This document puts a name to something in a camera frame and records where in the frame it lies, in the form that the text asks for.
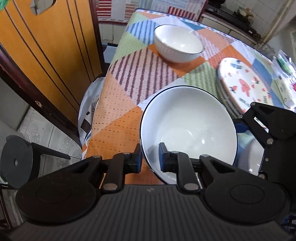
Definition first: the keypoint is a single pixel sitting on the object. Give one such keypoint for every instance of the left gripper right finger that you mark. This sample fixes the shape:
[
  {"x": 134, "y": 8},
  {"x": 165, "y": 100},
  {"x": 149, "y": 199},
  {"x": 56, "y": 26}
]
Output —
[{"x": 180, "y": 164}]

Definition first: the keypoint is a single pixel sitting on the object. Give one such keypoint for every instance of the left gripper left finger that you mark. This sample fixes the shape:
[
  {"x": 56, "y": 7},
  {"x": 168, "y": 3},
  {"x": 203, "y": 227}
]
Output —
[{"x": 119, "y": 166}]

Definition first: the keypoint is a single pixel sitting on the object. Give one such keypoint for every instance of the white morning honey plate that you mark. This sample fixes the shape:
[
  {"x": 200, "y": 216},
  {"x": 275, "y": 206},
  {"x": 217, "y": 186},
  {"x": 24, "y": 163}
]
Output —
[{"x": 251, "y": 157}]

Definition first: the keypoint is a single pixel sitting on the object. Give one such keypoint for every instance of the white ribbed bowl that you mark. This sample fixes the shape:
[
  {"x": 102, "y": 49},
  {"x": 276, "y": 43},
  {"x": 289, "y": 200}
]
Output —
[
  {"x": 189, "y": 120},
  {"x": 177, "y": 44}
]

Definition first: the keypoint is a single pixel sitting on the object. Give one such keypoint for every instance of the white lovely bear plate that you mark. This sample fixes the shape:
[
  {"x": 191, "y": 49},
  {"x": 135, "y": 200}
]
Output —
[{"x": 241, "y": 84}]

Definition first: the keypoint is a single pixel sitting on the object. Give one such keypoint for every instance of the white tissue pack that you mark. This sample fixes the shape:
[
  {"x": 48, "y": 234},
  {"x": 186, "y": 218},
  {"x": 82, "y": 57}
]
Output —
[{"x": 285, "y": 93}]

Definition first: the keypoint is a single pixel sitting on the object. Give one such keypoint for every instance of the clear plastic basket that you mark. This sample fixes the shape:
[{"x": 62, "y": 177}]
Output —
[{"x": 283, "y": 64}]

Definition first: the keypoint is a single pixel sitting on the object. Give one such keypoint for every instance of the patchwork tablecloth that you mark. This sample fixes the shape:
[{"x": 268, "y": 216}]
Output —
[{"x": 146, "y": 99}]

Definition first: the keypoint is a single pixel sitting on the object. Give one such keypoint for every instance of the black round stool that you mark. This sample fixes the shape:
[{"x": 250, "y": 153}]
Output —
[{"x": 20, "y": 160}]

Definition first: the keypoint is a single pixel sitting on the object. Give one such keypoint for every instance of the patchwork counter cloth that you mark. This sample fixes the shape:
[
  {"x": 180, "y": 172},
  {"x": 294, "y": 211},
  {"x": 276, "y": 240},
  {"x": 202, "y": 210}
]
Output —
[{"x": 109, "y": 11}]

